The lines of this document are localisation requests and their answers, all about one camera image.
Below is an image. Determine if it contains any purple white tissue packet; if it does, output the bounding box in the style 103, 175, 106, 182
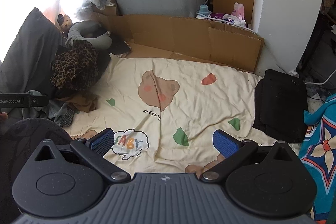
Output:
210, 13, 247, 28

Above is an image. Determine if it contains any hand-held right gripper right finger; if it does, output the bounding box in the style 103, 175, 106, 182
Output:
200, 130, 296, 183

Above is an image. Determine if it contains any dark grey pillow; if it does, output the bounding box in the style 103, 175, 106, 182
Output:
0, 7, 66, 104

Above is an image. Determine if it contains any leopard print garment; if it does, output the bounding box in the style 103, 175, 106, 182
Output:
50, 40, 100, 90

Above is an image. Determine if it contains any black folded garment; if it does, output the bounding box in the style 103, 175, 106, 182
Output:
253, 69, 309, 144

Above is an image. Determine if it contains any grey denim garment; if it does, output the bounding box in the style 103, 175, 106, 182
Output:
26, 90, 76, 127

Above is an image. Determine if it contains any pink packet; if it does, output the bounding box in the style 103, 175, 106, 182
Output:
234, 2, 245, 20

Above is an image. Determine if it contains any blue-capped bottle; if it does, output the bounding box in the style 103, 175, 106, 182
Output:
198, 4, 210, 17

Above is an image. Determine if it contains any brown garment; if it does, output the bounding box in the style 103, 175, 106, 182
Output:
56, 94, 98, 112

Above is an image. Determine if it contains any small black cloth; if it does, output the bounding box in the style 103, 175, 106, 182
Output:
109, 38, 132, 55

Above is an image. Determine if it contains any cream printed blanket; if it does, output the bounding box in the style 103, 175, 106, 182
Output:
63, 52, 305, 174

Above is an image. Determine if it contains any teal patterned cloth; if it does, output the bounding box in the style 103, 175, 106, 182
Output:
299, 94, 336, 222

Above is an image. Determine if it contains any folded cardboard sheet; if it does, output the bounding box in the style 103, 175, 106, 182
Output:
92, 5, 265, 73

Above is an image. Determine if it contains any grey neck pillow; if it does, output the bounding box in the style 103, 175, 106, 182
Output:
65, 21, 113, 50

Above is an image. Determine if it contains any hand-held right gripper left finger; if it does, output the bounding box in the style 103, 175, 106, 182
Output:
34, 128, 131, 183

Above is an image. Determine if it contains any dark furniture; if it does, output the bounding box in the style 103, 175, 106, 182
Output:
298, 14, 336, 83

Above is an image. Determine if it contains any small doll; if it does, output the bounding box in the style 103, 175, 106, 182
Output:
57, 14, 72, 33

